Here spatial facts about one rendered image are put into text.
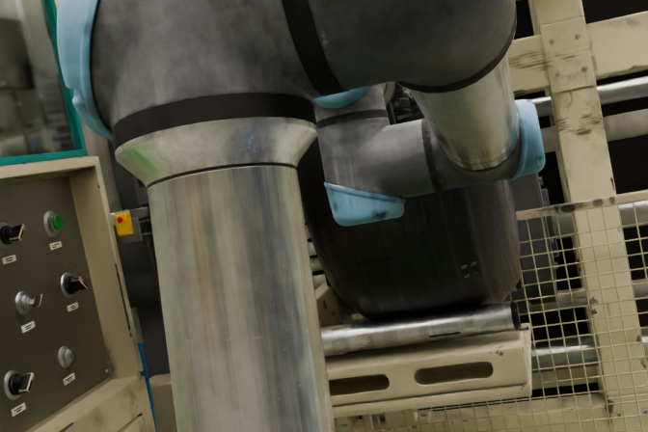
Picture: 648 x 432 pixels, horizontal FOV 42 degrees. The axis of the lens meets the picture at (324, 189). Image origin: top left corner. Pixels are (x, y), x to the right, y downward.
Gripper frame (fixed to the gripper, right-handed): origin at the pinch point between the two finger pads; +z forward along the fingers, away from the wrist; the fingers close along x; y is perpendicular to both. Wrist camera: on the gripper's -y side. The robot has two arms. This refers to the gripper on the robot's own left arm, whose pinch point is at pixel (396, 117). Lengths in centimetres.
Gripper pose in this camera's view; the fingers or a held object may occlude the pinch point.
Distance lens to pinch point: 115.8
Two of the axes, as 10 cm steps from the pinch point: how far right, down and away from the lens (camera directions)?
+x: -9.5, 1.8, 2.5
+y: -1.7, -9.8, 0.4
